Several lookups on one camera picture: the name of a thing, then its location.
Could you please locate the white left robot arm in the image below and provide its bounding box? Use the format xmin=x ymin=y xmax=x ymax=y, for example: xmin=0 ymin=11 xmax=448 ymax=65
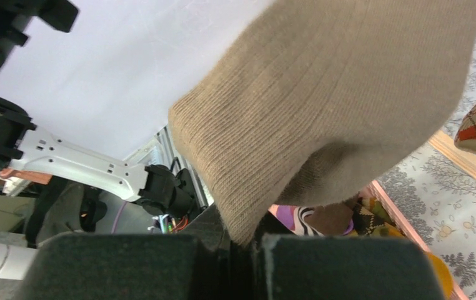
xmin=0 ymin=1 xmax=199 ymax=218

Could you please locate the grey maroon striped sock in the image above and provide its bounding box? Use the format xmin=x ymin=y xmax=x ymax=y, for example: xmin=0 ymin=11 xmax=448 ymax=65
xmin=169 ymin=1 xmax=476 ymax=245

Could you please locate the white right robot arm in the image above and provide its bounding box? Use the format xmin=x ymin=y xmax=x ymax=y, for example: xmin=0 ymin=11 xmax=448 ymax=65
xmin=0 ymin=208 xmax=454 ymax=299

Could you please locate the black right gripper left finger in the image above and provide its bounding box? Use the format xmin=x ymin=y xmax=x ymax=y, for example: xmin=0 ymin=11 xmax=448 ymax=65
xmin=15 ymin=206 xmax=238 ymax=299

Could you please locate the maroon purple striped sock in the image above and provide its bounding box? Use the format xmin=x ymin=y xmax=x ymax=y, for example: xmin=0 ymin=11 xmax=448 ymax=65
xmin=424 ymin=252 xmax=454 ymax=299

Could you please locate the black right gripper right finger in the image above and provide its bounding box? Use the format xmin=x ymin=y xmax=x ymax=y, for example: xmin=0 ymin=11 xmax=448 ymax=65
xmin=253 ymin=215 xmax=445 ymax=299

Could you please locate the purple orange sock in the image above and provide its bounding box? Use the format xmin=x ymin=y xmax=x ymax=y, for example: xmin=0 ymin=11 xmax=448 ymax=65
xmin=269 ymin=204 xmax=313 ymax=236

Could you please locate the dark brown striped sock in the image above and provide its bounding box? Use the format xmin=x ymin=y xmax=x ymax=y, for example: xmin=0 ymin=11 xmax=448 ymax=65
xmin=294 ymin=203 xmax=354 ymax=236

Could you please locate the pink plastic basket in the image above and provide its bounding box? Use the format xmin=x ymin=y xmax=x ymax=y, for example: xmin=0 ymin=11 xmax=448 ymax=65
xmin=0 ymin=169 xmax=469 ymax=300

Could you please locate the brown yellow argyle sock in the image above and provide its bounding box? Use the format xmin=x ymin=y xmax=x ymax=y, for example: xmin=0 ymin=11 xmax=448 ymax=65
xmin=348 ymin=197 xmax=404 ymax=238

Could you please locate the wooden clothes rack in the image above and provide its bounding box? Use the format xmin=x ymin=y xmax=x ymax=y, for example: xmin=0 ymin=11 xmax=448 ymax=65
xmin=428 ymin=131 xmax=476 ymax=179

